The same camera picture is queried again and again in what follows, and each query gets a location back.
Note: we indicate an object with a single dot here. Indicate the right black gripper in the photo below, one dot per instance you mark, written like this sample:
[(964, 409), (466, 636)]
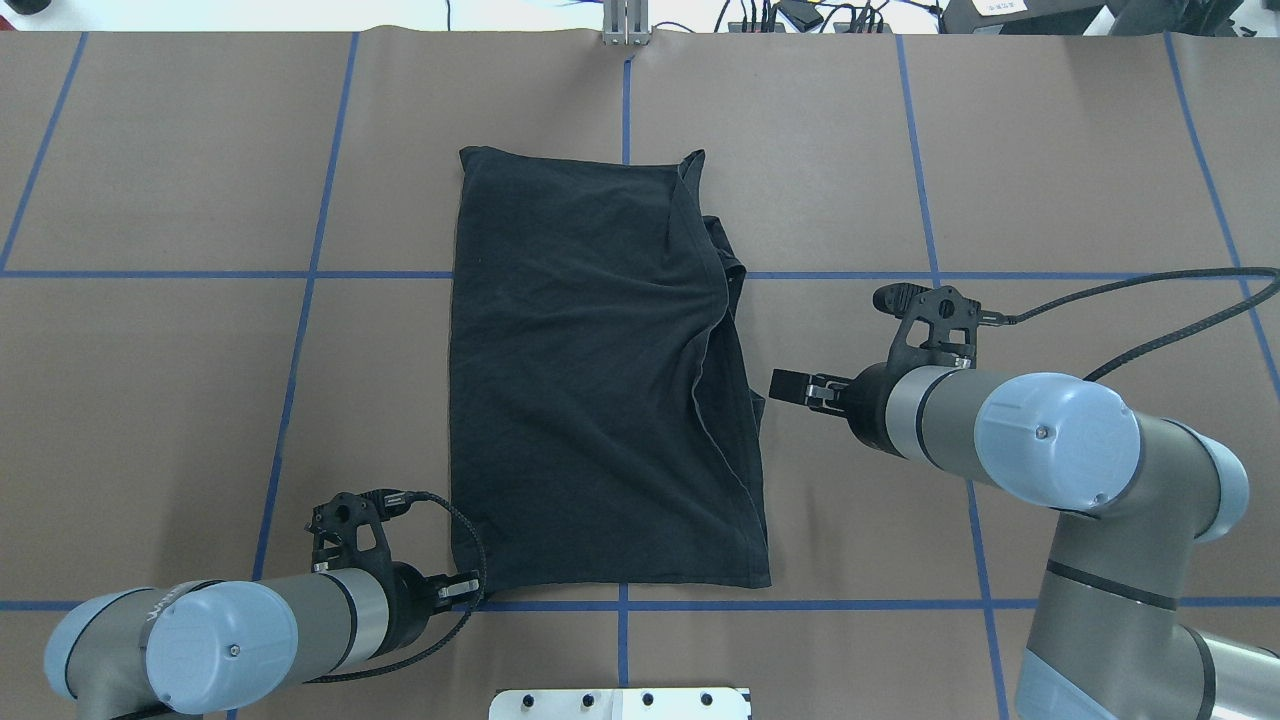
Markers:
[(868, 398)]

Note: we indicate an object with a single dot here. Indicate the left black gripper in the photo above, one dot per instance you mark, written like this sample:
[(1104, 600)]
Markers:
[(405, 596)]

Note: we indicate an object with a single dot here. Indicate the black graphic t-shirt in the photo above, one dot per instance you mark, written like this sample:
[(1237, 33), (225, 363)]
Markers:
[(602, 425)]

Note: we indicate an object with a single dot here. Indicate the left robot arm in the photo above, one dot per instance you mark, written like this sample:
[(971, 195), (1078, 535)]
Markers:
[(212, 645)]

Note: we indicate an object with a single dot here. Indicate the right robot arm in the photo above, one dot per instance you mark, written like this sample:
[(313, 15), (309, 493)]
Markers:
[(1135, 494)]

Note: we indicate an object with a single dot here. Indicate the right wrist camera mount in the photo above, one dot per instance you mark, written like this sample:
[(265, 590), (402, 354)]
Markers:
[(937, 327)]

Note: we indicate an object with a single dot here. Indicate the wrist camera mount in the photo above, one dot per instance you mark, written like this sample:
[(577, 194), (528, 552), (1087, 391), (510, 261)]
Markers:
[(937, 327), (347, 532)]

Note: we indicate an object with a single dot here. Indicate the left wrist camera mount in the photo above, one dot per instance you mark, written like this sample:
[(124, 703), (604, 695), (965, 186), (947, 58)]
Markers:
[(347, 532)]

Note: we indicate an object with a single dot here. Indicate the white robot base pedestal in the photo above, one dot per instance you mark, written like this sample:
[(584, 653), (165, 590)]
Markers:
[(714, 702)]

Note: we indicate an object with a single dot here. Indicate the aluminium frame post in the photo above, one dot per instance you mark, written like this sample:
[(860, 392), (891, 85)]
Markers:
[(626, 23)]

